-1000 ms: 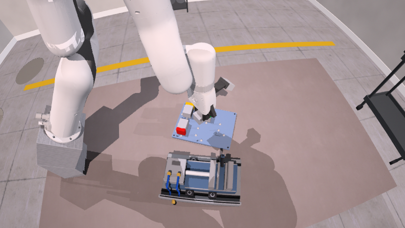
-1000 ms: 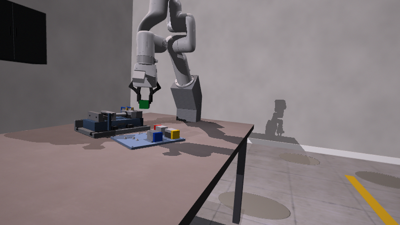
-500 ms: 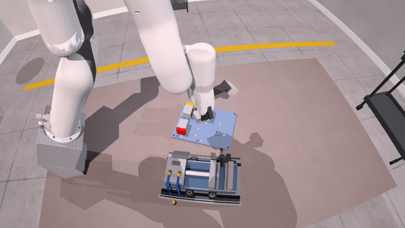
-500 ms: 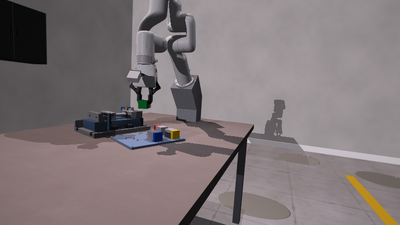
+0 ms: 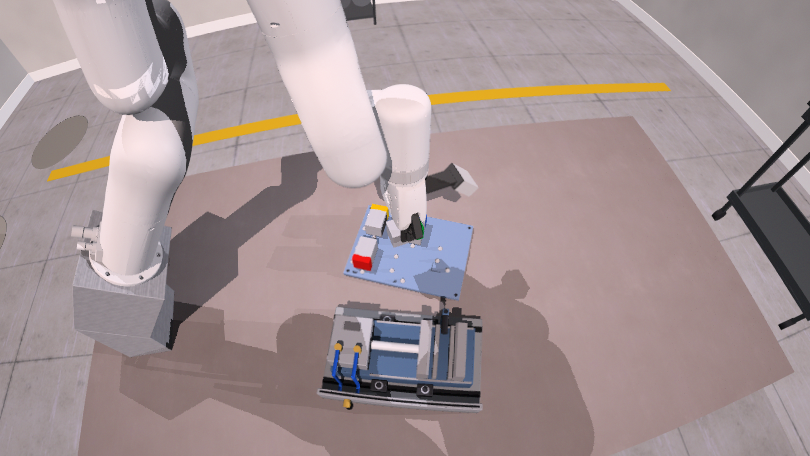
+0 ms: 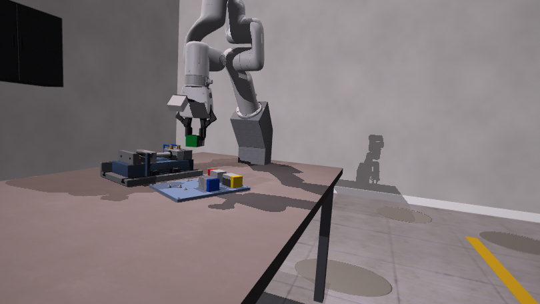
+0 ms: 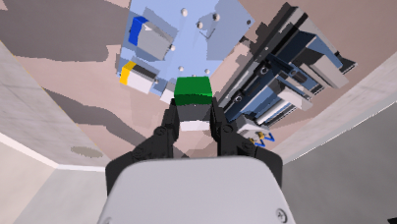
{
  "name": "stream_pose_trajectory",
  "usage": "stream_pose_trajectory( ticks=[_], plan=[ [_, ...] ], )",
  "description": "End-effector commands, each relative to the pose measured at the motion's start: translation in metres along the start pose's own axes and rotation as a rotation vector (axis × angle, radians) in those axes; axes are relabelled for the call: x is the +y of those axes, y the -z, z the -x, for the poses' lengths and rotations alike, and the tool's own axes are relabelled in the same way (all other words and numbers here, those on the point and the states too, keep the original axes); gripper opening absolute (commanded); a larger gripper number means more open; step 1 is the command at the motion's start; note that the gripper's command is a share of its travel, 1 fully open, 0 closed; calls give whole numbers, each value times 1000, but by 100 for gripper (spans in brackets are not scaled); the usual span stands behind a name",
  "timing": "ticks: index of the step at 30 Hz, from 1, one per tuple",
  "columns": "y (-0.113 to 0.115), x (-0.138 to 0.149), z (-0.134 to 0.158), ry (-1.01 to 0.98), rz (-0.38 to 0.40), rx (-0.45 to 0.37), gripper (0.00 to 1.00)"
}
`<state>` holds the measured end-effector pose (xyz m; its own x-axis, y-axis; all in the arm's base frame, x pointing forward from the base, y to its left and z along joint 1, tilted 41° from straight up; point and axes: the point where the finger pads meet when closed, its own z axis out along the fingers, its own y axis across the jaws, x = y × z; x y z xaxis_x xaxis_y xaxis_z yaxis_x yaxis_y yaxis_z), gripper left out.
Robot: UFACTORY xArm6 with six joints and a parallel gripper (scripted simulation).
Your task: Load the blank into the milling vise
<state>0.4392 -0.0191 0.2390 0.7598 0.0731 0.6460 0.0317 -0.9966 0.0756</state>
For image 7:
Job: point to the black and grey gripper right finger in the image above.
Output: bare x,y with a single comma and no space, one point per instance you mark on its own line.
229,141

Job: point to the grey block with blue end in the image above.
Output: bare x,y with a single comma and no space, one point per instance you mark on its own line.
149,37

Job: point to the white block with red end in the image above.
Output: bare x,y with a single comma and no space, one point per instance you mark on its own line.
168,93

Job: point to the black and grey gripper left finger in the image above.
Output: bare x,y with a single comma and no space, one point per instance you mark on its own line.
158,146

